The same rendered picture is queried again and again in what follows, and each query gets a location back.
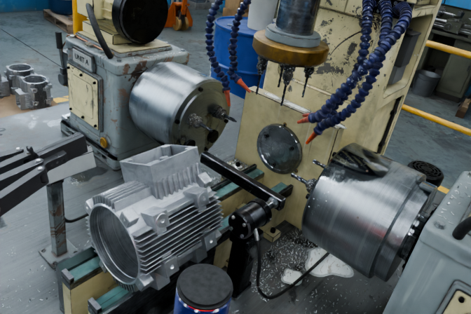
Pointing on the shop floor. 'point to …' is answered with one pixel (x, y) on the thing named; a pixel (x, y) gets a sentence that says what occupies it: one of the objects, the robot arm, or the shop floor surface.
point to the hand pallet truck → (179, 15)
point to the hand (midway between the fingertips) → (62, 151)
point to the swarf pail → (425, 83)
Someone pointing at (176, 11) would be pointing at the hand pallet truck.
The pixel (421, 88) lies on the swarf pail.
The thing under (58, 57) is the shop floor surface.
